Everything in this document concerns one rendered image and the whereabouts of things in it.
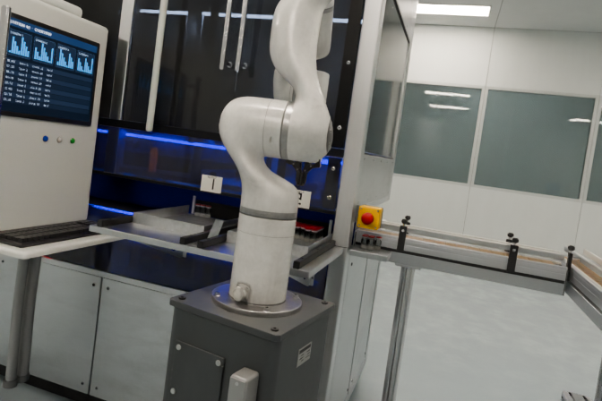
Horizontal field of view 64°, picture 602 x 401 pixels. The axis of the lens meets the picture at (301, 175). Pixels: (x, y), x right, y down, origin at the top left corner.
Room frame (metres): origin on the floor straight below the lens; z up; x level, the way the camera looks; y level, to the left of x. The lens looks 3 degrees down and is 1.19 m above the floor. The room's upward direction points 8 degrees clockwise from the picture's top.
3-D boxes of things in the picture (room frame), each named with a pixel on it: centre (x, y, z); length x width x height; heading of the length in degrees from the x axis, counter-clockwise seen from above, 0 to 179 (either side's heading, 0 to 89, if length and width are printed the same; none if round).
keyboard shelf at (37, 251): (1.56, 0.79, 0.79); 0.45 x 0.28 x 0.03; 162
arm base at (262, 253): (0.99, 0.06, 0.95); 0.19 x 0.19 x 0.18
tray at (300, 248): (1.57, 0.02, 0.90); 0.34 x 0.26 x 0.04; 163
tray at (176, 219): (1.67, 0.35, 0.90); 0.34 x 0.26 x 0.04; 163
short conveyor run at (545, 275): (1.66, -0.57, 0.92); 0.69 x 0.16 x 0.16; 73
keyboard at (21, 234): (1.55, 0.76, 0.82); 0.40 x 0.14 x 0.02; 162
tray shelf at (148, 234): (1.55, 0.21, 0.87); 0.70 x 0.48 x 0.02; 73
